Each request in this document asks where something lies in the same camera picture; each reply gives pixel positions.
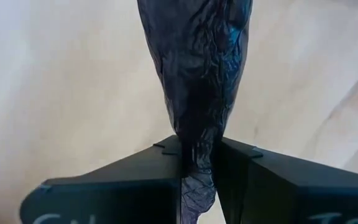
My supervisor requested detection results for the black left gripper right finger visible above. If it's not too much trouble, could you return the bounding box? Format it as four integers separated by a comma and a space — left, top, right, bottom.
213, 136, 358, 224

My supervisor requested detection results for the purple eggplant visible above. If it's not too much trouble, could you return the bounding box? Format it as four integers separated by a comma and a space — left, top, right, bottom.
136, 0, 254, 224

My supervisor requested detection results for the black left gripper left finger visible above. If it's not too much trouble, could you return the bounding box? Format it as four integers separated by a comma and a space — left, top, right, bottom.
19, 134, 185, 224

